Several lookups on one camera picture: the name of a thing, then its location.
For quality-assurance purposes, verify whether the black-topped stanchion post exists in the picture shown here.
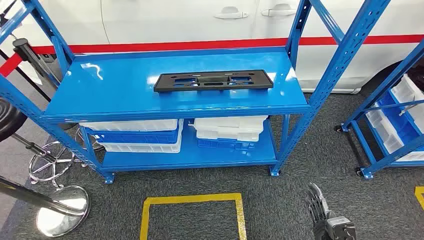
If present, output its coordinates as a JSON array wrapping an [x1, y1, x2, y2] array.
[[12, 38, 62, 89]]

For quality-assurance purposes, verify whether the red barrier belt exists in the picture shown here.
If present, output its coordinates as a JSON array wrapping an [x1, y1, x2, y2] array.
[[0, 52, 24, 78]]

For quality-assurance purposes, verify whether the blue wheeled shelf rack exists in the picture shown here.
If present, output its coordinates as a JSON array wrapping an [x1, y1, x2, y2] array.
[[334, 39, 424, 180]]

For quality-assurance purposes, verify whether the black plastic frame part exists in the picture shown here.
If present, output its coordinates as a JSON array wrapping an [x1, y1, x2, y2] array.
[[153, 69, 275, 93]]

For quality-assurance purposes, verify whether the white car red stripe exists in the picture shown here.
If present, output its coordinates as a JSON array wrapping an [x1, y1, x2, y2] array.
[[0, 0, 424, 95]]

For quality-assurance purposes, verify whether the yellow floor tape square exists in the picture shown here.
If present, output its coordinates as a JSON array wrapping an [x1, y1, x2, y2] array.
[[139, 193, 248, 240], [414, 186, 424, 211]]

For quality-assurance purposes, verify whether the black stool chrome base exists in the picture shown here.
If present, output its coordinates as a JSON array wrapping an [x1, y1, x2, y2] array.
[[0, 97, 105, 190]]

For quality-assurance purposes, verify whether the blue metal shelf rack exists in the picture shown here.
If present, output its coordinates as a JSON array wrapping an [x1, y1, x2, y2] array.
[[0, 0, 392, 185]]

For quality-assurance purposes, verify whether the chrome stanchion post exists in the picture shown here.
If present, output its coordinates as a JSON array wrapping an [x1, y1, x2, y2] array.
[[0, 176, 91, 238]]

